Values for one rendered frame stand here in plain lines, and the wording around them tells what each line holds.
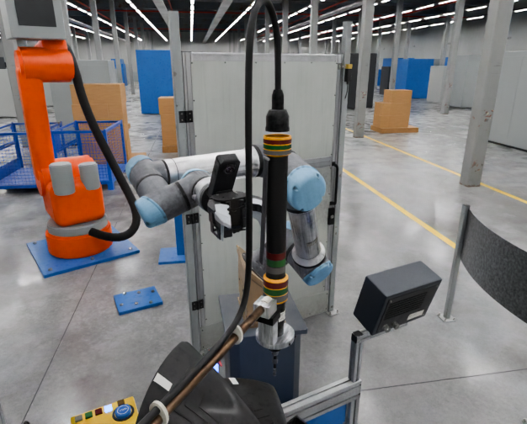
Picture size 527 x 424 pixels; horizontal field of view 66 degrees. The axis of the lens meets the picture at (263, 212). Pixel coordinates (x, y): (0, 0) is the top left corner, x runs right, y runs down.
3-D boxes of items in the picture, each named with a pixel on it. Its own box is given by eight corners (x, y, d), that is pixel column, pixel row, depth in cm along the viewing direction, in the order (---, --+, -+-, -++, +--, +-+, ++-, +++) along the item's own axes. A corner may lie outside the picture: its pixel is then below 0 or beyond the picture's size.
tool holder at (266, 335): (279, 362, 68) (280, 311, 65) (242, 348, 71) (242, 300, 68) (300, 332, 76) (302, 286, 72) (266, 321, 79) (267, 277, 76)
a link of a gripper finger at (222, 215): (232, 251, 72) (231, 231, 81) (231, 219, 70) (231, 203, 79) (215, 251, 72) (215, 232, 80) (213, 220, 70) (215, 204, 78)
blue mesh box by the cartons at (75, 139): (58, 191, 661) (47, 130, 628) (81, 172, 779) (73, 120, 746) (114, 189, 670) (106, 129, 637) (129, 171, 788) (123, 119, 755)
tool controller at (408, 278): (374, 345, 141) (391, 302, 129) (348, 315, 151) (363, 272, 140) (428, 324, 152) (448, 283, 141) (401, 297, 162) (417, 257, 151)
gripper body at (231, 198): (254, 234, 83) (231, 216, 94) (253, 193, 81) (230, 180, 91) (219, 241, 80) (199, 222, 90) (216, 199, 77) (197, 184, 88)
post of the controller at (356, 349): (353, 383, 146) (357, 336, 139) (348, 378, 148) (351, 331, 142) (359, 380, 147) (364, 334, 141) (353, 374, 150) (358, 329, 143)
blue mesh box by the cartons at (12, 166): (-11, 196, 638) (-26, 133, 605) (20, 176, 756) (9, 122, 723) (49, 193, 652) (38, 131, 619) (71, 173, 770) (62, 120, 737)
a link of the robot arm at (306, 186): (312, 251, 158) (295, 142, 118) (337, 278, 149) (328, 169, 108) (286, 267, 155) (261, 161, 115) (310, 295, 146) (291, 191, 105)
